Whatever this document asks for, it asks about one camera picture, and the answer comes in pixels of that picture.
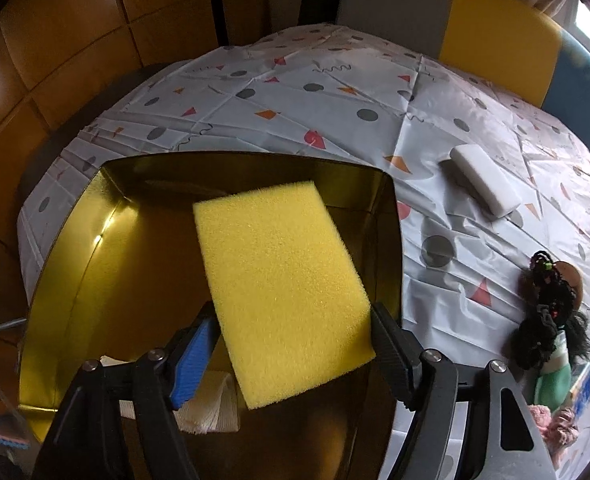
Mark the pink plush item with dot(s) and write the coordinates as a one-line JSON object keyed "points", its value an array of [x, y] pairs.
{"points": [[557, 425]]}

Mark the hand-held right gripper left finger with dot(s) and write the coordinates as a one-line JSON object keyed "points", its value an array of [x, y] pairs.
{"points": [[195, 360]]}

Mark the white folded cloth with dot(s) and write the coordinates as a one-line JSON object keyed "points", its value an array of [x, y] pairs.
{"points": [[210, 407]]}

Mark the printed white tablecloth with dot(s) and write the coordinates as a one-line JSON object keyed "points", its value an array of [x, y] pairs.
{"points": [[325, 110]]}

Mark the blue and white packet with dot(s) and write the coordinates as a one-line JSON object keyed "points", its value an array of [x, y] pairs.
{"points": [[581, 390]]}

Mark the grey yellow blue headboard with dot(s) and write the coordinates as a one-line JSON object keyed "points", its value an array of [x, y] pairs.
{"points": [[500, 45]]}

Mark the black braided hair piece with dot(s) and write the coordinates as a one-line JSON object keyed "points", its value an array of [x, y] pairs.
{"points": [[542, 320]]}

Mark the green silicone squeeze bottle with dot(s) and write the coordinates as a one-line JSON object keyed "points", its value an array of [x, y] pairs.
{"points": [[552, 382]]}

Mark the yellow sponge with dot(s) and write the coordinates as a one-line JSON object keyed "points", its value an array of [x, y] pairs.
{"points": [[280, 285]]}

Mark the brown makeup puff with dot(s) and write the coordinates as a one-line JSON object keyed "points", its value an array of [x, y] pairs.
{"points": [[572, 280]]}

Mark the white sponge block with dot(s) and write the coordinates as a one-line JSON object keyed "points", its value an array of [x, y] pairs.
{"points": [[485, 180]]}

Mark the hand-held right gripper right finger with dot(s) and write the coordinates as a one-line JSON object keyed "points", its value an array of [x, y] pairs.
{"points": [[391, 360]]}

